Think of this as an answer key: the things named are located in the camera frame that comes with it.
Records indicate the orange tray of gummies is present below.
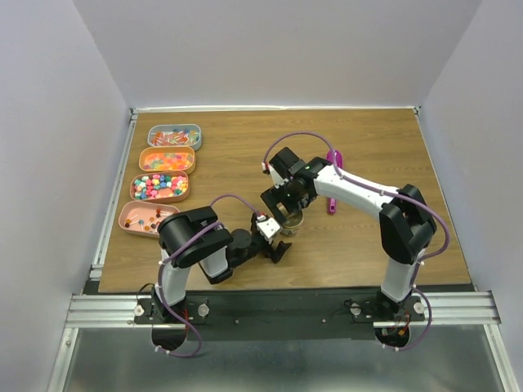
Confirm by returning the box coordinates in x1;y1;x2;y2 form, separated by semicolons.
138;146;196;174

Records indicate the pink tray of candies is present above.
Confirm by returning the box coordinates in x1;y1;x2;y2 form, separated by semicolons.
129;171;190;203

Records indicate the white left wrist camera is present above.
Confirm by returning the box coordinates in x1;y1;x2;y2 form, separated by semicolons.
255;215;282;243

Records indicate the white jar lid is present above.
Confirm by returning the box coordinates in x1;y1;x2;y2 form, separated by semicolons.
282;212;304;229

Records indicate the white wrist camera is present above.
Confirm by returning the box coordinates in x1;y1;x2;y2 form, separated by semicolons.
261;162;286;189
255;215;282;243

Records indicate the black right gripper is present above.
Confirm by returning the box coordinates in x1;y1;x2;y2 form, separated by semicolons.
260;178;315;225

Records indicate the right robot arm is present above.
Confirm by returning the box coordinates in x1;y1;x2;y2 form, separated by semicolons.
261;147;436;320

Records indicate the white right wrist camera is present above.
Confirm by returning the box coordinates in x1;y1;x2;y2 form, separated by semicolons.
261;162;286;189

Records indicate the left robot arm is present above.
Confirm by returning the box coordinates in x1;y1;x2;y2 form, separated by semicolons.
153;207;292;323

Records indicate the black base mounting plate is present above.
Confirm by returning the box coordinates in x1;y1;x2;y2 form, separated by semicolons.
134;286;426;342

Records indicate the pink tray of lollipops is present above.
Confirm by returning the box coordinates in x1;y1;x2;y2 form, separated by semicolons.
118;201;180;238

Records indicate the grey tray of candy sticks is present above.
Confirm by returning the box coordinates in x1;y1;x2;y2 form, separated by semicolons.
147;124;203;150

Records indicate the magenta plastic scoop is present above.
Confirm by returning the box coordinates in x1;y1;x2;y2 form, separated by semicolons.
326;149;343;215

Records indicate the clear plastic jar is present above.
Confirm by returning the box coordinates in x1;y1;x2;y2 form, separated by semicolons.
280;222;302;237

